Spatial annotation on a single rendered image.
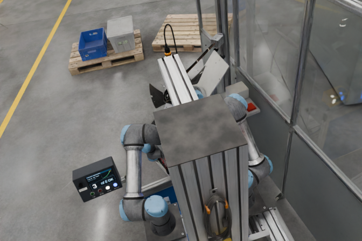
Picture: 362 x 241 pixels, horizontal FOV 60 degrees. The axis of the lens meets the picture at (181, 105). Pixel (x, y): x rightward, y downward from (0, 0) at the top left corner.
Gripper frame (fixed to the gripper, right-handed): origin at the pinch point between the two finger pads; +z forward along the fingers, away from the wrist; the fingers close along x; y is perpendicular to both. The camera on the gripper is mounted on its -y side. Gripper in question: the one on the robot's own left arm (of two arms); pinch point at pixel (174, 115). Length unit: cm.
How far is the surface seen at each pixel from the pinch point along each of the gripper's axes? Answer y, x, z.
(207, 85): -5.9, 0.6, 39.5
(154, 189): 0, 36, -42
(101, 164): 15, -8, -60
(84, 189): 18, -1, -76
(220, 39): -4, -21, 73
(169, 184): -6, 37, -33
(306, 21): -80, -58, 41
